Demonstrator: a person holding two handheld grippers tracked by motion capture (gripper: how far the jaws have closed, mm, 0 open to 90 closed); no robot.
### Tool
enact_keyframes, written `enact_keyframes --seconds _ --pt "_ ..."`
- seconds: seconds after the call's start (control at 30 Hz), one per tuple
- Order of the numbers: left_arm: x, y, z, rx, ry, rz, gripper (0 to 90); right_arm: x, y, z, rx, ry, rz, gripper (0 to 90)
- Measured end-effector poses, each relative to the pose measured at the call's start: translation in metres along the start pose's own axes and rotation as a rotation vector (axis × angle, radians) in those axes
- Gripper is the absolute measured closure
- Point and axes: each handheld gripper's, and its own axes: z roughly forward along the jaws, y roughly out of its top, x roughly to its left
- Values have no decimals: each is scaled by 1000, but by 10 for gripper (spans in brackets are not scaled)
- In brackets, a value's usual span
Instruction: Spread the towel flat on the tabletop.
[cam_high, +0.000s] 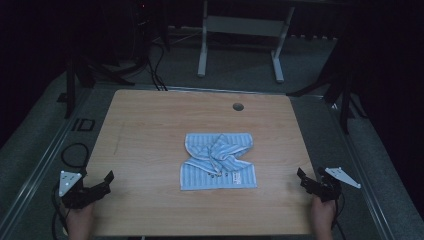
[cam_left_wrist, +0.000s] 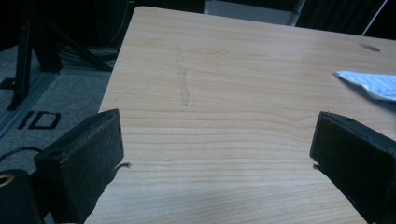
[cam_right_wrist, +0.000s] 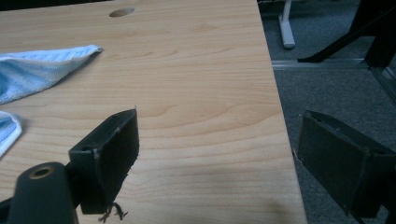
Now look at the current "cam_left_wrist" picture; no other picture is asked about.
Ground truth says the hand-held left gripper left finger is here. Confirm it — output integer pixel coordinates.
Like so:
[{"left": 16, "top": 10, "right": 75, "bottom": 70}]
[{"left": 33, "top": 108, "right": 125, "bottom": 224}]

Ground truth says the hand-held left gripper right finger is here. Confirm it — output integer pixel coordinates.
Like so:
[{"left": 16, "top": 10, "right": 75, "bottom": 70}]
[{"left": 309, "top": 111, "right": 396, "bottom": 224}]

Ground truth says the blue striped towel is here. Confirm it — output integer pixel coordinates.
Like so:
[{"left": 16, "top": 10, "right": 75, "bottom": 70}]
[{"left": 332, "top": 70, "right": 396, "bottom": 103}]

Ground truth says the black metal stand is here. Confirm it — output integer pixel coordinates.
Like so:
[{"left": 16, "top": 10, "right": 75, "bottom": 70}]
[{"left": 7, "top": 12, "right": 114, "bottom": 112}]

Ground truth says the thin white rod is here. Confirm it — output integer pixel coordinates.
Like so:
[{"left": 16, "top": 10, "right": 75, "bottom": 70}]
[{"left": 361, "top": 0, "right": 389, "bottom": 37}]

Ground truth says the black floor cable loop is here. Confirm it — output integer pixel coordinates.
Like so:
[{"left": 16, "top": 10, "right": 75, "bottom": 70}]
[{"left": 0, "top": 146, "right": 43, "bottom": 162}]

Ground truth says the black floor cable bundle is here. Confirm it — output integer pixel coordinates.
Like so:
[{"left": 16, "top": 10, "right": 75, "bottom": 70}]
[{"left": 59, "top": 41, "right": 115, "bottom": 64}]

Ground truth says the white desk frame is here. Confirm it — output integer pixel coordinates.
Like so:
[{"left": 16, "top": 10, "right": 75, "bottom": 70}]
[{"left": 203, "top": 0, "right": 306, "bottom": 28}]

